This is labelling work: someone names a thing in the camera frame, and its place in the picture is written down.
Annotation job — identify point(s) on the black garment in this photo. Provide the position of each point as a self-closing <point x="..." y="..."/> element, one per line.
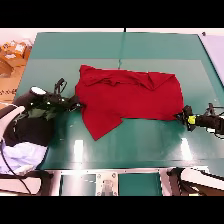
<point x="28" y="130"/>

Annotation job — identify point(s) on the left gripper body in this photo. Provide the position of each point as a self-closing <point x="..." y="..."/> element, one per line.
<point x="71" y="103"/>

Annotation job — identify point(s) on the brown cardboard box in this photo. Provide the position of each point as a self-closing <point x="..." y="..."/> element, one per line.
<point x="15" y="55"/>

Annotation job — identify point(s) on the pale lilac garment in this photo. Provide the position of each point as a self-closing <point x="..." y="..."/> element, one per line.
<point x="21" y="156"/>

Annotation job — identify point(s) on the silver frame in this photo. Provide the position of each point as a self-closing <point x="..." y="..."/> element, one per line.
<point x="106" y="181"/>

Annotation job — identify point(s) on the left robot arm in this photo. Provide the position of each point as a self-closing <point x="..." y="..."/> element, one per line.
<point x="40" y="100"/>

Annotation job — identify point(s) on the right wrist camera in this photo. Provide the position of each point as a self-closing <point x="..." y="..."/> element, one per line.
<point x="211" y="110"/>

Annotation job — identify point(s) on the red T-shirt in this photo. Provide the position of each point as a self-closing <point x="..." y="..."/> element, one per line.
<point x="130" y="100"/>

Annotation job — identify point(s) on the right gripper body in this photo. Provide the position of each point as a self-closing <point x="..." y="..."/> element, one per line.
<point x="189" y="119"/>

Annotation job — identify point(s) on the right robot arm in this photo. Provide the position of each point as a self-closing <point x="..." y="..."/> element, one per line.
<point x="210" y="121"/>

